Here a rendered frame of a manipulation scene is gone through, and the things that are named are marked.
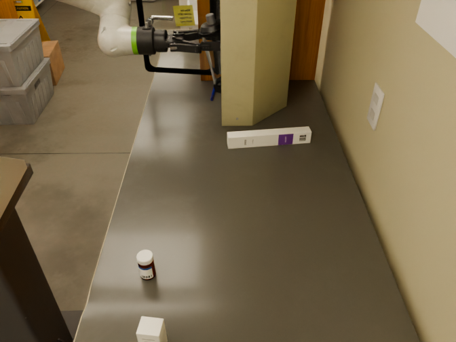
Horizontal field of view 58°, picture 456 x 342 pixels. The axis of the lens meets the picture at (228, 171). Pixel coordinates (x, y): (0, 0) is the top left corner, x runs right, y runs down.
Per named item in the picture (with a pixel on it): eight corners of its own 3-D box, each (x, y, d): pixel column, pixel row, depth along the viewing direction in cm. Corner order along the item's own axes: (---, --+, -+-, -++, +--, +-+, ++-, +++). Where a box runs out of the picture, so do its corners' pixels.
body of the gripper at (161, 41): (153, 34, 136) (180, 34, 136) (156, 25, 142) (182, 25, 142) (155, 55, 140) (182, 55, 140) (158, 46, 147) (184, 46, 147)
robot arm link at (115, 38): (102, 62, 146) (91, 48, 135) (103, 29, 148) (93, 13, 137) (141, 62, 146) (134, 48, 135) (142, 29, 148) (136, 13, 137)
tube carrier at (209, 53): (241, 74, 155) (228, 18, 142) (241, 87, 146) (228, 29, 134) (213, 80, 156) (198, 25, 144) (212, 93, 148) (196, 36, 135)
